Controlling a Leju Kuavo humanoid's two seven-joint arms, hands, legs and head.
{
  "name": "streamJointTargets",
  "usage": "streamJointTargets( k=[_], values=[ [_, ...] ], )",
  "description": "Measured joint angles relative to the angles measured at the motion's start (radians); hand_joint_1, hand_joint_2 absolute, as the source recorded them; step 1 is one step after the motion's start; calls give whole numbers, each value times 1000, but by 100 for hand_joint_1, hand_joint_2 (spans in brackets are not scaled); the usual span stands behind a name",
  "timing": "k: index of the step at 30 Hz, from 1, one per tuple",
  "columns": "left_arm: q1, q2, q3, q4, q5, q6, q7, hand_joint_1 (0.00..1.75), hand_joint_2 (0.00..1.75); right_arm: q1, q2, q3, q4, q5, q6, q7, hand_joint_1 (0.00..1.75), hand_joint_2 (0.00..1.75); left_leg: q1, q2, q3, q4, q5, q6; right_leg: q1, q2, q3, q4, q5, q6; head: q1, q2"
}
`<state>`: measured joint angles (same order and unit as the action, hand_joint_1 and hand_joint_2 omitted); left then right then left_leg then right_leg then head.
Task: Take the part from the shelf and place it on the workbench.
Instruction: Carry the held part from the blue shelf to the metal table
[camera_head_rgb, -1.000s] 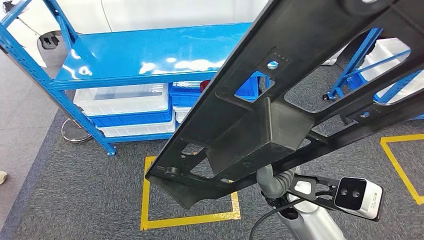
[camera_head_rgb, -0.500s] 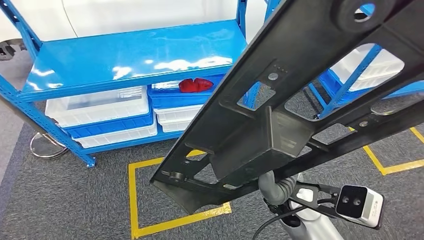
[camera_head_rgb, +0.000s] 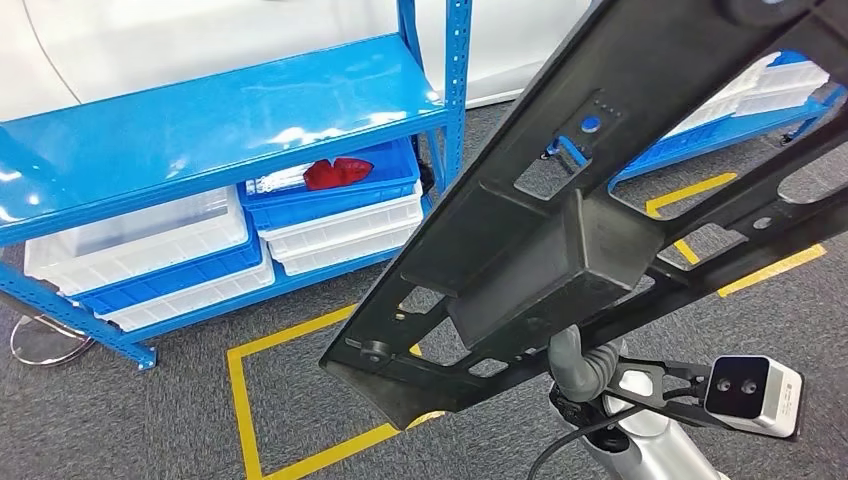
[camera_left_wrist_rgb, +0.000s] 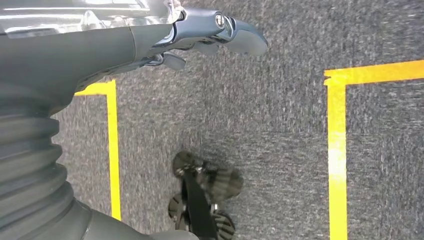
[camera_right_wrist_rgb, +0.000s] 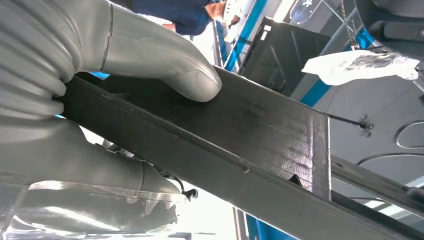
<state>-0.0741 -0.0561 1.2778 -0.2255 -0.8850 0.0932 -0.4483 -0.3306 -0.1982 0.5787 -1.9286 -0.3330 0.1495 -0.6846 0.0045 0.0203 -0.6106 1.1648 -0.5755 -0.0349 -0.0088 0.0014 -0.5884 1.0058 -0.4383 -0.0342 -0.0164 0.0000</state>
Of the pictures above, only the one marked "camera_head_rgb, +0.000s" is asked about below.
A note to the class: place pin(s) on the red plastic object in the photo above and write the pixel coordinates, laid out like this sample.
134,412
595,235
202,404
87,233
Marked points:
338,173

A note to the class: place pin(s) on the black camera bracket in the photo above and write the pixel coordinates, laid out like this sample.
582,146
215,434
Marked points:
662,397

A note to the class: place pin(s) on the blue metal shelf rack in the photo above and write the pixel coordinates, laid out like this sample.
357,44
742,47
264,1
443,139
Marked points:
199,119

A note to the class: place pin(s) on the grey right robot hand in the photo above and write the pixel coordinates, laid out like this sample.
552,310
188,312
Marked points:
576,371

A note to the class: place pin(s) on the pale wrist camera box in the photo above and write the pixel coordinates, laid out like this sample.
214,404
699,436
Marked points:
755,397

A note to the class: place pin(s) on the black plastic panel part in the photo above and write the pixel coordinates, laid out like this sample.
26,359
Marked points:
596,166

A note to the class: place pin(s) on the white car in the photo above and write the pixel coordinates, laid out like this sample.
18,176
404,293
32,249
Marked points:
132,40

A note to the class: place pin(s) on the yellow floor tape square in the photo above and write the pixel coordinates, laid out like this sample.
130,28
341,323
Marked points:
772,270

